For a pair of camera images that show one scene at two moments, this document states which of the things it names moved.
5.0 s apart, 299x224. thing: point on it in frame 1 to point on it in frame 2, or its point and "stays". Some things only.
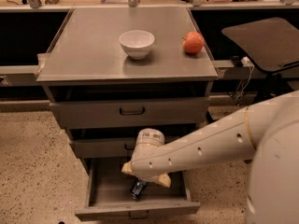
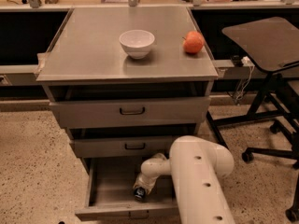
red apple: (193, 42) stays
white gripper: (144, 171) to (144, 180)
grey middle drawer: (115, 147) stays
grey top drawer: (71, 114) stays
